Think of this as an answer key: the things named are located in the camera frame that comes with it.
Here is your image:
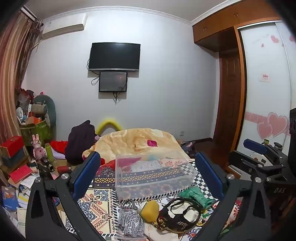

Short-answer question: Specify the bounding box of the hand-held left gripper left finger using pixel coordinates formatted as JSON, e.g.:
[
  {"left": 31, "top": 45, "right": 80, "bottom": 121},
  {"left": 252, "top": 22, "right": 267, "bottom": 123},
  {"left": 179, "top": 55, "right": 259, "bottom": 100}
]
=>
[{"left": 25, "top": 151, "right": 109, "bottom": 241}]

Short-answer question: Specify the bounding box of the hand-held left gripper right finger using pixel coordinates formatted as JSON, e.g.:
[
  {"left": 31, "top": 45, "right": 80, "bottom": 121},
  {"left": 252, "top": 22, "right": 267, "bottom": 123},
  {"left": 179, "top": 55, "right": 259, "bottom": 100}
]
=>
[{"left": 194, "top": 152, "right": 271, "bottom": 241}]

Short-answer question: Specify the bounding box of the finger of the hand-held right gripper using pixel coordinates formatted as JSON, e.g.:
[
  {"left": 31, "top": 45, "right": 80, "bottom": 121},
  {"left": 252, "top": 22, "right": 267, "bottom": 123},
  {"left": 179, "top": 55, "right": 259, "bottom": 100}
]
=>
[
  {"left": 228, "top": 150, "right": 288, "bottom": 183},
  {"left": 243, "top": 138, "right": 284, "bottom": 161}
]

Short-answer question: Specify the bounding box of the green cloth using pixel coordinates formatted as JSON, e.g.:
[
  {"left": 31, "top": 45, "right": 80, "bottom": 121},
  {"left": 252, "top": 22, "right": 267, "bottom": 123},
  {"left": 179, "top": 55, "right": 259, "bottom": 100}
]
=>
[{"left": 179, "top": 186, "right": 214, "bottom": 209}]

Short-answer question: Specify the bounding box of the black white striped cord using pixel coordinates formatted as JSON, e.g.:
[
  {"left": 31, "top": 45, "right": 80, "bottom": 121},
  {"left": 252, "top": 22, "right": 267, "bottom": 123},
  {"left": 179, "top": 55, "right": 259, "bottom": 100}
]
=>
[{"left": 120, "top": 199, "right": 139, "bottom": 209}]

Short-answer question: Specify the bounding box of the clear plastic storage box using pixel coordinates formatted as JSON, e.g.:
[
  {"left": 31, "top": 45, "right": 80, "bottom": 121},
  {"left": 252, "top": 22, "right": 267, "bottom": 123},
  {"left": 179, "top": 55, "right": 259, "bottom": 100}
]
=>
[{"left": 115, "top": 152, "right": 196, "bottom": 201}]

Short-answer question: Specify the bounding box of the yellow sponge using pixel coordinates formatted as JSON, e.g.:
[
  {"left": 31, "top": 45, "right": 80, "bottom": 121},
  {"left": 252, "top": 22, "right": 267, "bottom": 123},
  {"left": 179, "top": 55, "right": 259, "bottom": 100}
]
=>
[{"left": 138, "top": 200, "right": 160, "bottom": 223}]

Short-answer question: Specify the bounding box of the small pink heart sticker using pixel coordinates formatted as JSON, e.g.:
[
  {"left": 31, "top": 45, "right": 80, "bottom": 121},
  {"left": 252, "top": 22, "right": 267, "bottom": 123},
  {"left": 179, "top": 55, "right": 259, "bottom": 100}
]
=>
[{"left": 257, "top": 122, "right": 273, "bottom": 139}]

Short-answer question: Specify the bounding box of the red patterned pillow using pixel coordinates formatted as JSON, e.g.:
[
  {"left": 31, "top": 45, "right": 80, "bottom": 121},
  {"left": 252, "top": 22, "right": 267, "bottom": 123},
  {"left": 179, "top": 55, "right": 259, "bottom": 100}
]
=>
[{"left": 96, "top": 158, "right": 116, "bottom": 174}]

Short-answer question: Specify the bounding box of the large pink heart sticker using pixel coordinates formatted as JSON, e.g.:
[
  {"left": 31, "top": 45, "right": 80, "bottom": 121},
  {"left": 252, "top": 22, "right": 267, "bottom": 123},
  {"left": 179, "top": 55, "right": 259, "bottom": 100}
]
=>
[{"left": 267, "top": 112, "right": 288, "bottom": 138}]

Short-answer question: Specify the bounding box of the colourful patterned bed sheet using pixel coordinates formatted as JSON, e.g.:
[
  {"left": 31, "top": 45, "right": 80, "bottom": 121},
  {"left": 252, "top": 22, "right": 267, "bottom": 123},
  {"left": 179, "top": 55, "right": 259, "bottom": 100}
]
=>
[{"left": 65, "top": 160, "right": 243, "bottom": 241}]

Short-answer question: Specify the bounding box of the dark purple backpack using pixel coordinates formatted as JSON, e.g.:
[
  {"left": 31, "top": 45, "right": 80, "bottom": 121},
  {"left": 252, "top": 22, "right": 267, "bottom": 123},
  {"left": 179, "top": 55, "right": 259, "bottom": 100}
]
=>
[{"left": 65, "top": 120, "right": 96, "bottom": 165}]

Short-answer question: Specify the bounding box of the red cloth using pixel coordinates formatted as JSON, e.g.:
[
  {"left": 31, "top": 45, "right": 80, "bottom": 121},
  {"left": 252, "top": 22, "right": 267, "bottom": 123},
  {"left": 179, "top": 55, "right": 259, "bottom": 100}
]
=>
[{"left": 50, "top": 140, "right": 68, "bottom": 153}]

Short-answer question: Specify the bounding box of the black flashlight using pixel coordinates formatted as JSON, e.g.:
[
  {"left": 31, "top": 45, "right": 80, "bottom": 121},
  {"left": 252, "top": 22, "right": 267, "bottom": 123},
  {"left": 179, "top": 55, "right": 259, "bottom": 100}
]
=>
[{"left": 41, "top": 157, "right": 55, "bottom": 172}]

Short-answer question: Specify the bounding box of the green bottle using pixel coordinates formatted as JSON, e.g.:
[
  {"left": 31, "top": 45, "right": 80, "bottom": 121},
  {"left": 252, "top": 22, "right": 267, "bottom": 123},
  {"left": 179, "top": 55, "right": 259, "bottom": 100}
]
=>
[{"left": 45, "top": 143, "right": 55, "bottom": 163}]

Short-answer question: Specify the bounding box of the brown wooden door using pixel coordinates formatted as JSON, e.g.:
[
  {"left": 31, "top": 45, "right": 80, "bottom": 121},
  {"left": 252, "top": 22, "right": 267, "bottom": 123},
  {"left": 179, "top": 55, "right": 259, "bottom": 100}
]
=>
[{"left": 214, "top": 52, "right": 242, "bottom": 141}]

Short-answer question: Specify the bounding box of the pink rabbit toy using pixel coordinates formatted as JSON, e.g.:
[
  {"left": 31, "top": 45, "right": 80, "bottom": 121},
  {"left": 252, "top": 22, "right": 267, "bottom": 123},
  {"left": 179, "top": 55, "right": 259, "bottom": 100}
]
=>
[{"left": 31, "top": 134, "right": 47, "bottom": 159}]

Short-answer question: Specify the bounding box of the beige fleece blanket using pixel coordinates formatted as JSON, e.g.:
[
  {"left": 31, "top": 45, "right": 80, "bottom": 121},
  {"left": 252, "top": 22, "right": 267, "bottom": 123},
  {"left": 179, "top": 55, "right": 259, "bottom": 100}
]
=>
[{"left": 83, "top": 128, "right": 191, "bottom": 167}]

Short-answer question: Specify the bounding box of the yellow foam tube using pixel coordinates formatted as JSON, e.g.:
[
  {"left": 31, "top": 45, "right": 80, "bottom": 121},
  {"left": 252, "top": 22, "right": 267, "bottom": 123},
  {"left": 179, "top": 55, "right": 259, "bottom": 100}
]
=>
[{"left": 96, "top": 118, "right": 122, "bottom": 135}]

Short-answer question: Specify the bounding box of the pile of papers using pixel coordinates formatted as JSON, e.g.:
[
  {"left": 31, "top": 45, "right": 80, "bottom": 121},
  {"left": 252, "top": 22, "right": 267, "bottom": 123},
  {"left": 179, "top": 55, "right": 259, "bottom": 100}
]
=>
[{"left": 7, "top": 174, "right": 42, "bottom": 209}]

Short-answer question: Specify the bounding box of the green storage bag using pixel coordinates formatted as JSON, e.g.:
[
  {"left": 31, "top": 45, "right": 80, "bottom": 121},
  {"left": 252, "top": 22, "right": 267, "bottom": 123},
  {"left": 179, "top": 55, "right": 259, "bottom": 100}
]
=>
[{"left": 20, "top": 119, "right": 52, "bottom": 146}]

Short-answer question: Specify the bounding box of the red book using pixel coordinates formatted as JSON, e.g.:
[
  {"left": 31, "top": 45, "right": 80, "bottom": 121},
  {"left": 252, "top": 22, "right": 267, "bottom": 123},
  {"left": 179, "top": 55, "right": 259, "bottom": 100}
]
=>
[{"left": 9, "top": 166, "right": 33, "bottom": 183}]

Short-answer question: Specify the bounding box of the dark grey box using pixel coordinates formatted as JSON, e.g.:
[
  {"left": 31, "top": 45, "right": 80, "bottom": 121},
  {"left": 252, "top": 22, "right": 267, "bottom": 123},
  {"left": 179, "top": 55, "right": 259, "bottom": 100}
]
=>
[{"left": 3, "top": 148, "right": 26, "bottom": 166}]

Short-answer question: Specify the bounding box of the grey plush toy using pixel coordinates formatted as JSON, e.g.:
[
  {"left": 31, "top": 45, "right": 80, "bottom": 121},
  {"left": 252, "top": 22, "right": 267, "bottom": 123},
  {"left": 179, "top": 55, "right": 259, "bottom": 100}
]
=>
[{"left": 31, "top": 95, "right": 56, "bottom": 128}]

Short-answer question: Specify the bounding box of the blue booklet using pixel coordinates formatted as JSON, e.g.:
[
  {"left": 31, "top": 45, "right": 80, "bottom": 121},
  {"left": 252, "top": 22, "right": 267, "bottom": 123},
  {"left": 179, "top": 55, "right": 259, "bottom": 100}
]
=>
[{"left": 1, "top": 185, "right": 19, "bottom": 209}]

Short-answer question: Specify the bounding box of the red box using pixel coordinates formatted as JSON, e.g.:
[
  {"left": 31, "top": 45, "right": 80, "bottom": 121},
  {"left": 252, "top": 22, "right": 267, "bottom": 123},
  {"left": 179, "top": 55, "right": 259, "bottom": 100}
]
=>
[{"left": 0, "top": 137, "right": 25, "bottom": 154}]

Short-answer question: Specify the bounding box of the wooden wardrobe with white doors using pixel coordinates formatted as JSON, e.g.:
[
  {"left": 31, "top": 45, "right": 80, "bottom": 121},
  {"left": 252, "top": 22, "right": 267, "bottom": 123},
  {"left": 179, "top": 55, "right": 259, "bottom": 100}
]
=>
[{"left": 192, "top": 0, "right": 296, "bottom": 176}]

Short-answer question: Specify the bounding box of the striped brown curtain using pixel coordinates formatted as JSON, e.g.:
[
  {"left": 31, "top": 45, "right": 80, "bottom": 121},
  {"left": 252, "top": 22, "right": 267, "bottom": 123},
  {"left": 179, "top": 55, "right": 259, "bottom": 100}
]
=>
[{"left": 0, "top": 7, "right": 43, "bottom": 144}]

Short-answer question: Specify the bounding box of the white air conditioner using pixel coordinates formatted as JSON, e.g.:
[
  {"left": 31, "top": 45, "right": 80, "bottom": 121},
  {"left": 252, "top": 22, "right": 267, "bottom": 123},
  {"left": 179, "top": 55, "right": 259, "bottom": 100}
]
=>
[{"left": 41, "top": 13, "right": 87, "bottom": 40}]

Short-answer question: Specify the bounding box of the small black wall monitor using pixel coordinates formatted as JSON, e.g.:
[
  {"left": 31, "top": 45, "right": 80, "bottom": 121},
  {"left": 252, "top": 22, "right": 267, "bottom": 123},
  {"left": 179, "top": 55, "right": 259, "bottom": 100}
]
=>
[{"left": 99, "top": 71, "right": 128, "bottom": 93}]

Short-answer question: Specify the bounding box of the black wall television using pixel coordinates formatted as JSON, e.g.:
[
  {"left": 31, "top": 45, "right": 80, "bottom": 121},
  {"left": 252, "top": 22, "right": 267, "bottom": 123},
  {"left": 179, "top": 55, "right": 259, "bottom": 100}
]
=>
[{"left": 89, "top": 42, "right": 141, "bottom": 71}]

